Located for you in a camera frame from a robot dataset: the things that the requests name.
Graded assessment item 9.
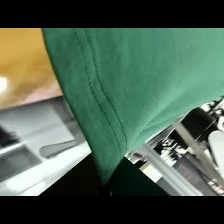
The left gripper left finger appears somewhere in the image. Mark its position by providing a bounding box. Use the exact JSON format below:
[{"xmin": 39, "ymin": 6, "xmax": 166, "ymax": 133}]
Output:
[{"xmin": 39, "ymin": 152, "xmax": 104, "ymax": 197}]

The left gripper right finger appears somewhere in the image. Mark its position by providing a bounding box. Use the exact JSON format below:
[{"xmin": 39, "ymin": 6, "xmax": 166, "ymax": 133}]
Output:
[{"xmin": 105, "ymin": 156, "xmax": 170, "ymax": 197}]

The green T-shirt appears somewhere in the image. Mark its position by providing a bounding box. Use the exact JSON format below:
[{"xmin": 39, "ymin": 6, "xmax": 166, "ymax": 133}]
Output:
[{"xmin": 41, "ymin": 27, "xmax": 224, "ymax": 186}]

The silver frame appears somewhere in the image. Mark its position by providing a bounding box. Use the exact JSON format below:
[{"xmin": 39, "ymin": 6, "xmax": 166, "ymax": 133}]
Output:
[{"xmin": 125, "ymin": 120, "xmax": 224, "ymax": 197}]

